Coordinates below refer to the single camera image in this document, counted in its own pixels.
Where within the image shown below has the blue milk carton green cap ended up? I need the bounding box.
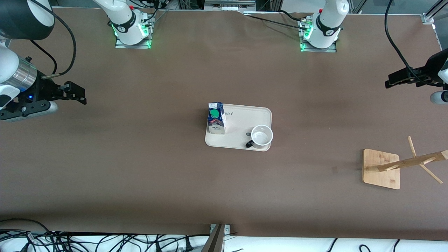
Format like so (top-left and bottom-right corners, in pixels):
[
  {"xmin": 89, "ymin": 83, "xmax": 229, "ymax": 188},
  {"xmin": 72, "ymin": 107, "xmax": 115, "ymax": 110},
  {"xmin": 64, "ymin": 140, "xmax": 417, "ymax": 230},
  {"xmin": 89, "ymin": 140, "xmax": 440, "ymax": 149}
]
[{"xmin": 207, "ymin": 102, "xmax": 227, "ymax": 135}]

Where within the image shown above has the white cup black handle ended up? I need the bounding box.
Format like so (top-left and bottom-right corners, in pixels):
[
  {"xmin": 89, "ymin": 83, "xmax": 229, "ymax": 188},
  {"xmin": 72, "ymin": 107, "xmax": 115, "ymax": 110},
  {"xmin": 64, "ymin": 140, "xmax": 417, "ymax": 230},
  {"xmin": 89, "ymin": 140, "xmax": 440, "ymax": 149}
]
[{"xmin": 246, "ymin": 125, "xmax": 273, "ymax": 149}]

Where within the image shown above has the wooden mug tree stand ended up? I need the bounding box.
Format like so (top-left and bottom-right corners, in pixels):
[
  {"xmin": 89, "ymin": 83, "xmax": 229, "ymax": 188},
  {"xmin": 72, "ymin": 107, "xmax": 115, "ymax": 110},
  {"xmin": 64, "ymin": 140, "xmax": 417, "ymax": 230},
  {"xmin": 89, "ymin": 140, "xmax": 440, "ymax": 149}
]
[{"xmin": 362, "ymin": 136, "xmax": 448, "ymax": 190}]

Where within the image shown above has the cream rabbit print tray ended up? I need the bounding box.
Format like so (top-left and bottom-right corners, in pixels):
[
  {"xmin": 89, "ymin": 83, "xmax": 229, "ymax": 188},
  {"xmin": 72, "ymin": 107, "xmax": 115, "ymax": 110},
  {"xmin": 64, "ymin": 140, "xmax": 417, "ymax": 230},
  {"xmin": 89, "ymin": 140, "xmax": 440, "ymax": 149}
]
[{"xmin": 205, "ymin": 104, "xmax": 272, "ymax": 152}]

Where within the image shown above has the grey metal equipment box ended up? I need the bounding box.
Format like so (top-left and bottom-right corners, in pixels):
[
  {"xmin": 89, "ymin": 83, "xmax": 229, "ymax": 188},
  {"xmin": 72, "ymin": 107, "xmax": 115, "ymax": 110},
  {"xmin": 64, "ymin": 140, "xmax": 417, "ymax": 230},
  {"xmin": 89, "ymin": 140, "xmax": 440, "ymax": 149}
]
[{"xmin": 204, "ymin": 0, "xmax": 257, "ymax": 12}]

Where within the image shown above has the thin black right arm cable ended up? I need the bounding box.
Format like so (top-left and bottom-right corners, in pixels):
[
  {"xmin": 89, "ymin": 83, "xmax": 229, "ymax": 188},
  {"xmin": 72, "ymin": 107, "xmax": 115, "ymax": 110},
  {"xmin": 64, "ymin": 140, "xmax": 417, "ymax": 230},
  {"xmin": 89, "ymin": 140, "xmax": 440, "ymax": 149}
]
[{"xmin": 30, "ymin": 39, "xmax": 57, "ymax": 75}]

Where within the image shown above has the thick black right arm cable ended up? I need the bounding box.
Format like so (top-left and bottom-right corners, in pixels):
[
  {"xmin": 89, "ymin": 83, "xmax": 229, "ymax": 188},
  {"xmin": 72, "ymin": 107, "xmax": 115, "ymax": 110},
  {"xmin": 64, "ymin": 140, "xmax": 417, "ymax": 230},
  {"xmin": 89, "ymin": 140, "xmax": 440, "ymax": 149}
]
[{"xmin": 37, "ymin": 7, "xmax": 77, "ymax": 78}]

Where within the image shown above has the aluminium frame profile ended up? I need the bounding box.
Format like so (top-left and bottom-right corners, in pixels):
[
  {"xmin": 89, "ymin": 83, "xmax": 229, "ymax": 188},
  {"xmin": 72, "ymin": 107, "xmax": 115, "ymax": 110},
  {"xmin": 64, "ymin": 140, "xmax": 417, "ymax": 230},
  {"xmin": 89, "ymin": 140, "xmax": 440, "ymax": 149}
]
[{"xmin": 421, "ymin": 0, "xmax": 448, "ymax": 25}]

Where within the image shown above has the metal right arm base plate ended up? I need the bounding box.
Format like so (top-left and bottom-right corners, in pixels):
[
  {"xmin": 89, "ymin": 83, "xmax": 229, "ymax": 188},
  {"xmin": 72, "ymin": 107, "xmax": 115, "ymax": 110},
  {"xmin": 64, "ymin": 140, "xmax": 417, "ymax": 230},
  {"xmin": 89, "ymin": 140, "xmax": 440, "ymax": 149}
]
[{"xmin": 115, "ymin": 35, "xmax": 152, "ymax": 49}]

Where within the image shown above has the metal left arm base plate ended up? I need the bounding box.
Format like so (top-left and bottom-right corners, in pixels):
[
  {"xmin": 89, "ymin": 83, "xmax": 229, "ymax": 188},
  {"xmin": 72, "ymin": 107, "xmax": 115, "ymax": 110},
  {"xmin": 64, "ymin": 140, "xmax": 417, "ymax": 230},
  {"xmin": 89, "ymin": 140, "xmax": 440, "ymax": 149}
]
[{"xmin": 300, "ymin": 41, "xmax": 337, "ymax": 53}]

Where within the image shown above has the short black table cable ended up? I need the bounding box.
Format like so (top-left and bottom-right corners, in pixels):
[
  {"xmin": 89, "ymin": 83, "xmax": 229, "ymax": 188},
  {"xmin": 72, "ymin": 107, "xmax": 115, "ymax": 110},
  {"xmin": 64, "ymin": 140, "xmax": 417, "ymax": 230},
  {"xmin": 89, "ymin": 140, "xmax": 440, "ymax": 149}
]
[{"xmin": 278, "ymin": 10, "xmax": 304, "ymax": 22}]

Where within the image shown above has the looped black floor cable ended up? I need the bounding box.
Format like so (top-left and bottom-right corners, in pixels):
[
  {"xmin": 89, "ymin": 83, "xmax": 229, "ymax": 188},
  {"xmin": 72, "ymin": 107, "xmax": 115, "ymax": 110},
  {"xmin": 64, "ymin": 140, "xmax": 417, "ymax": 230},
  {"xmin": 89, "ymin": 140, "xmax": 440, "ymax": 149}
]
[{"xmin": 0, "ymin": 219, "xmax": 56, "ymax": 252}]

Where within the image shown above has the long black table cable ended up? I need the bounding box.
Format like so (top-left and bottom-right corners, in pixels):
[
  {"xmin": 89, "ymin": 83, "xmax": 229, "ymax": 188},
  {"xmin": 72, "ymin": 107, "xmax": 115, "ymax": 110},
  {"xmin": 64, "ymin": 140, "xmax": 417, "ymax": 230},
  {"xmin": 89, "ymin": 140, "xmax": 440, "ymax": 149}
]
[{"xmin": 241, "ymin": 13, "xmax": 308, "ymax": 31}]

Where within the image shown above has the black floor cable with plug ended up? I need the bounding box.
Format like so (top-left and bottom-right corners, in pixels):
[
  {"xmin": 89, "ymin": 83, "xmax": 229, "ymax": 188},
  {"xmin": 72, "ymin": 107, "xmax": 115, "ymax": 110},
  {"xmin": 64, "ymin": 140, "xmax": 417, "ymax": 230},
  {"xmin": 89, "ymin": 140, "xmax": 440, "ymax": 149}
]
[{"xmin": 98, "ymin": 234, "xmax": 210, "ymax": 252}]

